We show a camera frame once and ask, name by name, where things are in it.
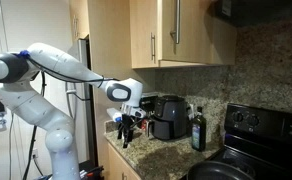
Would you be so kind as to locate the black electric stove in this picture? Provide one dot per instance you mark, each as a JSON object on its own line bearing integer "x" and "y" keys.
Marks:
{"x": 266, "y": 133}

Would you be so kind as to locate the light wooden upper cabinet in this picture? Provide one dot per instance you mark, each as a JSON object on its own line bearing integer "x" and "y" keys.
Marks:
{"x": 192, "y": 30}

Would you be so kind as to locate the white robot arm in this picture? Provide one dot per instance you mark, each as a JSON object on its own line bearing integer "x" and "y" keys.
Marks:
{"x": 36, "y": 106}

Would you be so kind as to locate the stainless steel refrigerator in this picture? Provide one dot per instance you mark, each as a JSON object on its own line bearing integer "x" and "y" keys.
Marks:
{"x": 82, "y": 66}

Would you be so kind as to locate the dark green olive oil bottle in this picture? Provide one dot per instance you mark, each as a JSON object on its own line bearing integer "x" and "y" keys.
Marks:
{"x": 198, "y": 131}

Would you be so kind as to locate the light wooden lower cabinet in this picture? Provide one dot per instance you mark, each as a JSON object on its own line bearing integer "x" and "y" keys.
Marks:
{"x": 117, "y": 165}

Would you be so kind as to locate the white wall plug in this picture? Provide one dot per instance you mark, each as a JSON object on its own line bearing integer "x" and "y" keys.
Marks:
{"x": 191, "y": 111}

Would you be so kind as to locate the black air fryer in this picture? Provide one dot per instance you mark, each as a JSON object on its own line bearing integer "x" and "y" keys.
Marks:
{"x": 170, "y": 116}

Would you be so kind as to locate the black range hood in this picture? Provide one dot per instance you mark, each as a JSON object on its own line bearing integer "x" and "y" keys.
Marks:
{"x": 259, "y": 11}

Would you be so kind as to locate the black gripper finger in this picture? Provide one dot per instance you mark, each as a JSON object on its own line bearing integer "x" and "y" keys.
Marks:
{"x": 127, "y": 138}
{"x": 120, "y": 131}

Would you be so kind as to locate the white wall outlet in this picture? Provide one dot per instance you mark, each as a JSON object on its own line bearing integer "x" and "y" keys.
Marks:
{"x": 35, "y": 153}

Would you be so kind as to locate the light wooden cabinet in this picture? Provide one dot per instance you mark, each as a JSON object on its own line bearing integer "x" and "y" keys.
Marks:
{"x": 117, "y": 165}
{"x": 192, "y": 30}

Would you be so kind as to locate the black frying pan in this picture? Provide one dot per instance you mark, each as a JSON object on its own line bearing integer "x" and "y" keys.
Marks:
{"x": 216, "y": 171}

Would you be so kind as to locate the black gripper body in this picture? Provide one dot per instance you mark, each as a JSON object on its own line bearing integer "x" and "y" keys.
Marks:
{"x": 128, "y": 120}

